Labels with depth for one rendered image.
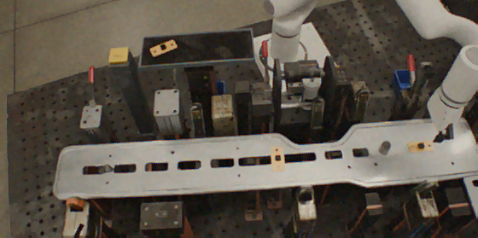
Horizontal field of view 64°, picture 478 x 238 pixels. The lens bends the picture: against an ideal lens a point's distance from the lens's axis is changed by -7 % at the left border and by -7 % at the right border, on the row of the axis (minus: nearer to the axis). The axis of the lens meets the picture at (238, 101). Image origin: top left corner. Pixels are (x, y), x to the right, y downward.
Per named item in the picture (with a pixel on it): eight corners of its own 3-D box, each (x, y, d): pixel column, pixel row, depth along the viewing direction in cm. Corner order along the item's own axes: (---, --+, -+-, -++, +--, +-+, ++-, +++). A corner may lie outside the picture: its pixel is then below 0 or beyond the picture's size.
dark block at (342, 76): (319, 149, 162) (336, 84, 128) (316, 135, 166) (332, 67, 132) (331, 148, 162) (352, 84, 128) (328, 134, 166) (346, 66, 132)
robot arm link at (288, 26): (266, 24, 170) (269, -20, 149) (301, 6, 175) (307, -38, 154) (283, 43, 164) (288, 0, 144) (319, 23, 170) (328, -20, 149)
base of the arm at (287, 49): (255, 44, 188) (256, 17, 172) (294, 33, 191) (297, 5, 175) (271, 77, 178) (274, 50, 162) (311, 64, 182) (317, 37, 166)
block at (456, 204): (417, 246, 137) (448, 219, 115) (409, 217, 144) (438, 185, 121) (442, 243, 138) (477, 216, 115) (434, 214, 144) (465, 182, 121)
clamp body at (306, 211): (284, 258, 138) (293, 227, 109) (280, 225, 145) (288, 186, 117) (311, 256, 138) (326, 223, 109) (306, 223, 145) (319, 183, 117)
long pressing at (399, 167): (49, 208, 120) (48, 206, 119) (61, 144, 133) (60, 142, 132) (488, 175, 121) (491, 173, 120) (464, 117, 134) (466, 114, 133)
